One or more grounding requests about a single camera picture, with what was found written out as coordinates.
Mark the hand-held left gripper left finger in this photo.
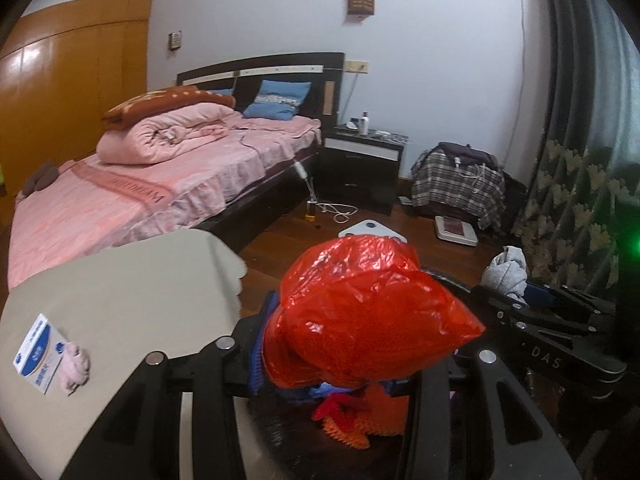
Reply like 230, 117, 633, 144
60, 290, 281, 480

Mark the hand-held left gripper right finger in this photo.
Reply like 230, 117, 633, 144
397, 347, 583, 480

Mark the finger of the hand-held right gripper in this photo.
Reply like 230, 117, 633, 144
470, 285, 603, 342
525, 282, 621, 317

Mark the grey cloth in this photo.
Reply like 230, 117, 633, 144
482, 246, 528, 306
22, 160, 60, 193

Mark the orange foam net sleeve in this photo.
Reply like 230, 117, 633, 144
320, 385, 407, 450

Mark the red plastic bag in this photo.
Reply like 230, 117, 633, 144
262, 236, 487, 421

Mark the scale with red panel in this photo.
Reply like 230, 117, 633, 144
434, 215, 479, 247

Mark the grey floral curtain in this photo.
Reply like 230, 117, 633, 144
515, 0, 640, 301

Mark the plaid garment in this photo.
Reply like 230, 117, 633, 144
411, 147, 507, 231

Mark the white bathroom scale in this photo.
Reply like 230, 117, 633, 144
338, 219, 408, 247

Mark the dark purple garment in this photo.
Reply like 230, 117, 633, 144
437, 142, 498, 168

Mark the black white nightstand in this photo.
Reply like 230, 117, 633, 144
320, 124, 408, 216

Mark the bed with pink sheet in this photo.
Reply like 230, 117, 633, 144
7, 112, 323, 288

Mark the white blue tissue box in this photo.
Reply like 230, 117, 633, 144
12, 313, 68, 395

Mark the folded pink quilt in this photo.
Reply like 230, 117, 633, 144
96, 102, 241, 165

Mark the blue patterned pillow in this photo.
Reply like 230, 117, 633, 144
242, 80, 312, 121

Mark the folded brown blanket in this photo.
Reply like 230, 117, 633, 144
101, 85, 237, 126

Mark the dark wooden headboard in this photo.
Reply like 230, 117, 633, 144
176, 52, 346, 126

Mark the wooden wardrobe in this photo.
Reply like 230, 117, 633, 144
0, 0, 153, 211

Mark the white power cable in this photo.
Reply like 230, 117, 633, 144
316, 203, 357, 224

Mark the white corded device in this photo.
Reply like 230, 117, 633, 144
295, 160, 318, 201

